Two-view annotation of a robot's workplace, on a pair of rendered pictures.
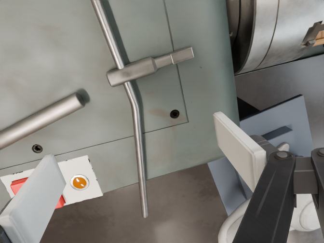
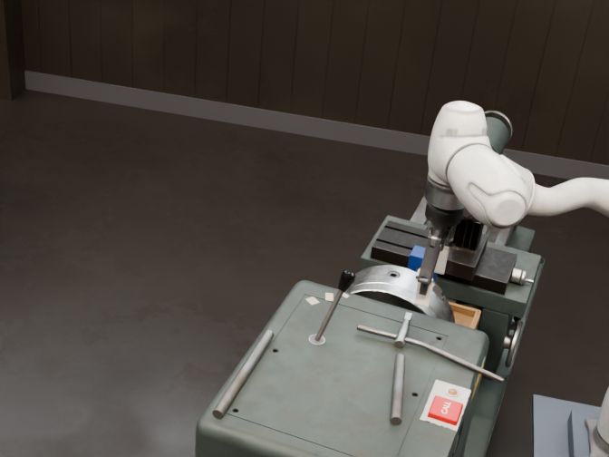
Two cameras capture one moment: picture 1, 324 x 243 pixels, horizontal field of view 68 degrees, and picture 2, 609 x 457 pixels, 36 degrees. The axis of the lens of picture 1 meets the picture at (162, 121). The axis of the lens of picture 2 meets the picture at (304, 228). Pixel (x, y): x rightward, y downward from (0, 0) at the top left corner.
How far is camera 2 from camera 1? 198 cm
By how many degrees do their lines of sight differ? 66
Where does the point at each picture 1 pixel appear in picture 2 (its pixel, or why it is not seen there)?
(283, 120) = (558, 420)
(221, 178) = not seen: outside the picture
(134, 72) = (402, 330)
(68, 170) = (439, 392)
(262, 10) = (408, 296)
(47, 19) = (353, 350)
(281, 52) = (440, 309)
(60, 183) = (425, 301)
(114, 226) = not seen: outside the picture
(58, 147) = (420, 386)
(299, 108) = (550, 403)
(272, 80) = not seen: outside the picture
